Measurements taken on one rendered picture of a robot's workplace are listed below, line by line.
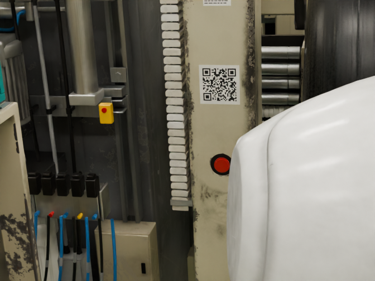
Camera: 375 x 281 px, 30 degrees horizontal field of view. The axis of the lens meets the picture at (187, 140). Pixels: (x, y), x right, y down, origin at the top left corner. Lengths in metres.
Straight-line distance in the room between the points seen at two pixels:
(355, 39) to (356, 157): 0.79
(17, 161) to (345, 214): 0.87
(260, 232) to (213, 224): 1.09
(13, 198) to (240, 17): 0.50
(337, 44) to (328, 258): 0.81
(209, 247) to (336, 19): 0.56
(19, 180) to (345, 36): 0.55
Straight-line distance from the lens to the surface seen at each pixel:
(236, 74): 1.28
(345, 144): 0.31
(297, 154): 0.31
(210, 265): 1.45
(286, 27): 1.84
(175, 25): 1.30
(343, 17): 1.11
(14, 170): 1.14
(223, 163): 1.34
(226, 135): 1.32
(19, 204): 1.16
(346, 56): 1.09
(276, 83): 1.70
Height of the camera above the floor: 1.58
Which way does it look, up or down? 20 degrees down
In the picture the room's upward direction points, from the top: 3 degrees counter-clockwise
